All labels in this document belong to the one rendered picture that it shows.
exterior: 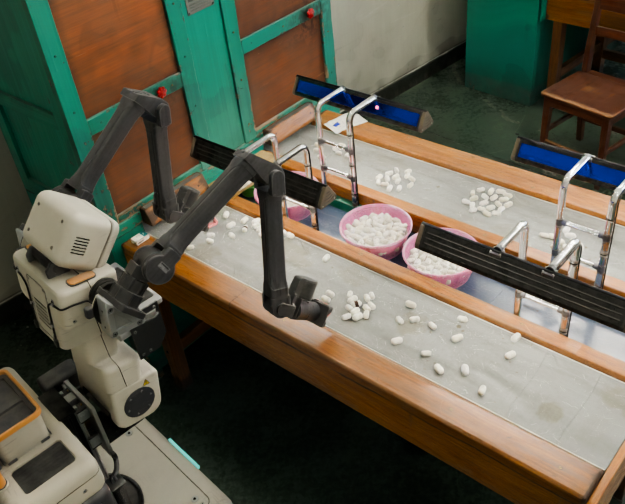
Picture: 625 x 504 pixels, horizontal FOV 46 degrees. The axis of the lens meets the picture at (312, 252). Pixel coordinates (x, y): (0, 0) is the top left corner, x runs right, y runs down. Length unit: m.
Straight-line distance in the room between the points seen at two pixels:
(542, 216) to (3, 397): 1.88
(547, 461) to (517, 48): 3.42
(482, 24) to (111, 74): 3.02
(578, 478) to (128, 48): 1.92
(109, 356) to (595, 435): 1.34
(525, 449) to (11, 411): 1.35
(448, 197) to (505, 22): 2.30
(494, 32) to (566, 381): 3.23
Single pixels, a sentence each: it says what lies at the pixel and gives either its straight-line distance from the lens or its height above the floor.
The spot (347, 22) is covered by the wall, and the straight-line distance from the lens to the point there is 4.72.
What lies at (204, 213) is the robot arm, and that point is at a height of 1.32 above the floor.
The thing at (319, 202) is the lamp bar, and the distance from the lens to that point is 2.31.
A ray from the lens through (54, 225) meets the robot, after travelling 1.94.
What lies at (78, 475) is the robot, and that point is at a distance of 2.08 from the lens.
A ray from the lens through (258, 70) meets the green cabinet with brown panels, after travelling 3.12.
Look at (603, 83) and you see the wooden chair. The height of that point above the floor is 0.46.
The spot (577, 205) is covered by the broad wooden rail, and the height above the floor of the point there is 0.76.
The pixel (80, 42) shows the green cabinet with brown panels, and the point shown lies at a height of 1.51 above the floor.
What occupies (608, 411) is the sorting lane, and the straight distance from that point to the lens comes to 2.16.
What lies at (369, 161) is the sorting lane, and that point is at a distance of 3.11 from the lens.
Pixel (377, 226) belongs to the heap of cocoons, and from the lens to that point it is 2.73.
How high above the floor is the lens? 2.37
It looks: 38 degrees down
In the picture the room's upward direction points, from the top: 7 degrees counter-clockwise
